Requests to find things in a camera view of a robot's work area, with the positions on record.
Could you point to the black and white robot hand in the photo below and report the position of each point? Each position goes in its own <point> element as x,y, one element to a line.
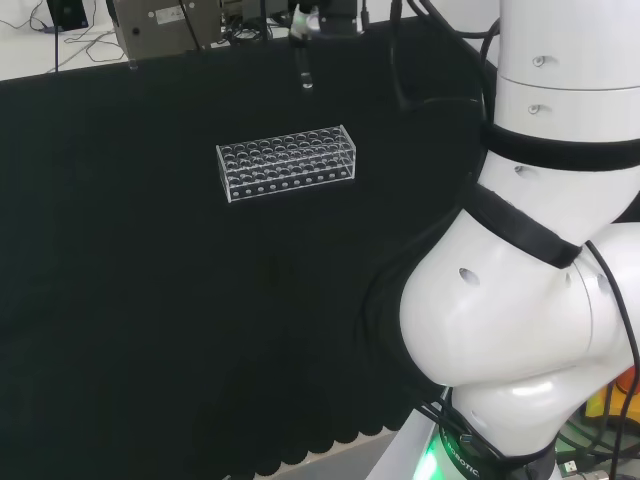
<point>330,17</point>

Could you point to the clear glass test tube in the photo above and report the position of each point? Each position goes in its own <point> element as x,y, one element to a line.
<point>306,75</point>

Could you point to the clear plastic test tube rack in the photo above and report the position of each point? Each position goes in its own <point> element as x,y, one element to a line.
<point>287,162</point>

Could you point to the grey metal box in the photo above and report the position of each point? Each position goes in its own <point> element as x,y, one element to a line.
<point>165,27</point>

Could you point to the clear plastic clip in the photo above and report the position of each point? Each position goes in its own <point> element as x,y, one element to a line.
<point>132,65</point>

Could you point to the black bench cloth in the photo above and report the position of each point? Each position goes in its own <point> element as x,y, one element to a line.
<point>175,300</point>

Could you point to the yellow stop button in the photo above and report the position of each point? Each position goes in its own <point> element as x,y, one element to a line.
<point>607,397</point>

